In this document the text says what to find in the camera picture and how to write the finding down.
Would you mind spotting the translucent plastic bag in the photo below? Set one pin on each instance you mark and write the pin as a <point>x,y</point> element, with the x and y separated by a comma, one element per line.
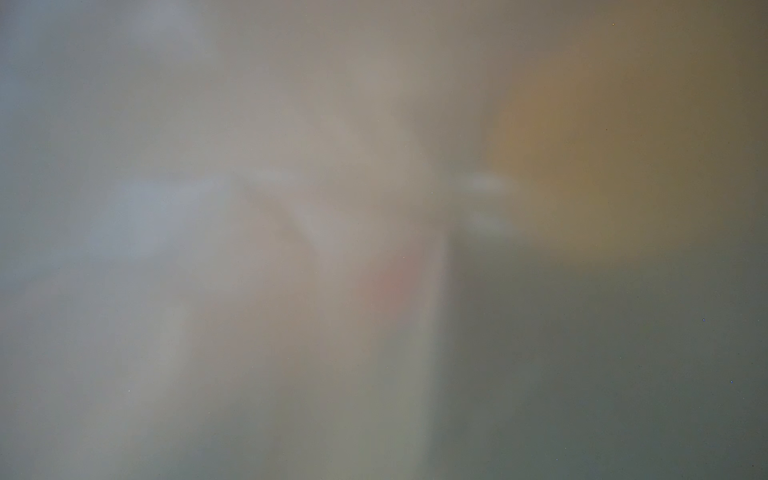
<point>383,239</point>

